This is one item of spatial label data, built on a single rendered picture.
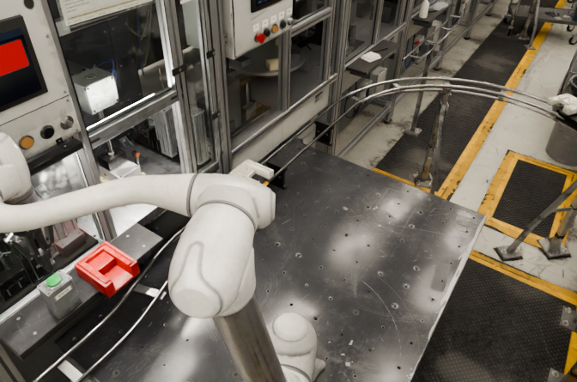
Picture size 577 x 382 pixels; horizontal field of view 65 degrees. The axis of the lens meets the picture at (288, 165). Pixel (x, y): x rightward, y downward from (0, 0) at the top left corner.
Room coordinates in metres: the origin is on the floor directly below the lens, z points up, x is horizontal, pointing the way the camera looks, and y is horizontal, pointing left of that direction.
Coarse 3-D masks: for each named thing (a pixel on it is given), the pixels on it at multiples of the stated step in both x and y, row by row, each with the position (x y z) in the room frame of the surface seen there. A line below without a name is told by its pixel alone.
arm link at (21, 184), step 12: (0, 132) 0.85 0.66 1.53; (0, 144) 0.81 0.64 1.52; (12, 144) 0.83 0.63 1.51; (0, 156) 0.79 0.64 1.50; (12, 156) 0.81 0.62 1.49; (0, 168) 0.78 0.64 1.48; (12, 168) 0.80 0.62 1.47; (24, 168) 0.83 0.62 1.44; (0, 180) 0.76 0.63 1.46; (12, 180) 0.78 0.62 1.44; (24, 180) 0.81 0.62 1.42; (0, 192) 0.74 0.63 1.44; (12, 192) 0.77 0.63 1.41; (24, 192) 0.81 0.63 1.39
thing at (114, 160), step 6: (108, 144) 1.38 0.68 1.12; (108, 150) 1.38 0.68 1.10; (114, 150) 1.41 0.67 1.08; (120, 150) 1.41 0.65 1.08; (102, 156) 1.37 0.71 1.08; (108, 156) 1.37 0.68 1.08; (114, 156) 1.37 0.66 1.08; (120, 156) 1.39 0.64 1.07; (126, 156) 1.41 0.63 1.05; (102, 162) 1.36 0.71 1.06; (108, 162) 1.34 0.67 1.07; (114, 162) 1.36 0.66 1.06; (120, 162) 1.38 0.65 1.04; (108, 168) 1.34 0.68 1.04
